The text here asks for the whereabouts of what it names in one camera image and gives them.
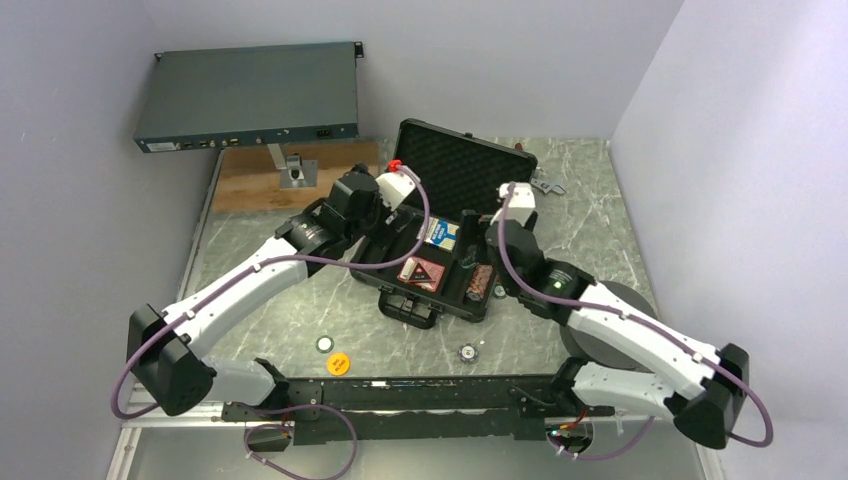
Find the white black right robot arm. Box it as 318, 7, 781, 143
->
458, 210, 756, 450

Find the orange round sticker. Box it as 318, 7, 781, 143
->
326, 352, 351, 376

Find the wooden board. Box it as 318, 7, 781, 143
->
211, 139, 379, 213

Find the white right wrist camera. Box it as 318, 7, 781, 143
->
490, 182, 536, 227

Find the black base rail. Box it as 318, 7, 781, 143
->
222, 374, 614, 446

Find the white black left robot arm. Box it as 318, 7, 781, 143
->
121, 162, 424, 420

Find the red playing card deck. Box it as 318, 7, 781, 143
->
397, 256, 446, 293

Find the row of poker chips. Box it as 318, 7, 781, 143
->
465, 264, 494, 303

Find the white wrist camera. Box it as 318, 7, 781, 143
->
376, 159, 420, 211
490, 182, 536, 227

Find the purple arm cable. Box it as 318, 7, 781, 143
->
496, 184, 775, 463
109, 165, 432, 480

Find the green poker chip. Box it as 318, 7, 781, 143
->
315, 335, 335, 354

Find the grey foam roll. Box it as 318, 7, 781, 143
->
559, 280, 657, 373

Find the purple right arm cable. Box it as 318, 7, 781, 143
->
496, 184, 775, 463

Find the adjustable metal wrench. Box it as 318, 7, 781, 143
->
530, 176, 566, 196

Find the grey rack network switch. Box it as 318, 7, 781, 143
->
133, 41, 364, 153

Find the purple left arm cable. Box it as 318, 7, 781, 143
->
109, 165, 432, 480

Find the metal stand bracket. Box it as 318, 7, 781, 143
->
267, 144, 318, 190

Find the blue playing card deck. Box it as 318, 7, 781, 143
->
424, 217, 459, 252

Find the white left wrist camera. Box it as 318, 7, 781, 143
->
376, 159, 420, 211

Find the black foam-lined poker case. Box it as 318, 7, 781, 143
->
351, 119, 538, 329

